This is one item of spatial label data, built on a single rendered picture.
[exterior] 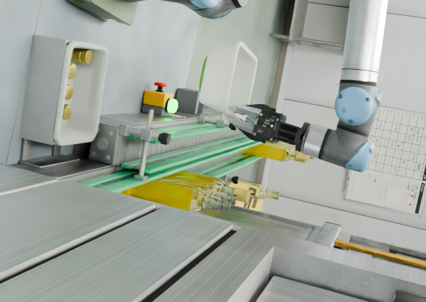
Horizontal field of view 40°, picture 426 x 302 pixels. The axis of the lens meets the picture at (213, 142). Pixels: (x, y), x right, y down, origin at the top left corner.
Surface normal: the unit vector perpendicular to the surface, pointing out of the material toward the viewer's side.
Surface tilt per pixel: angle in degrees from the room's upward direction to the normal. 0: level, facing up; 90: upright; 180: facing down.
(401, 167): 90
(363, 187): 90
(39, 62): 90
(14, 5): 0
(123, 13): 2
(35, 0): 0
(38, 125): 90
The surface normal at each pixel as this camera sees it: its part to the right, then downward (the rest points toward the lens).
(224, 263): 0.17, -0.98
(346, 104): -0.32, 0.01
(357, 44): -0.51, -0.01
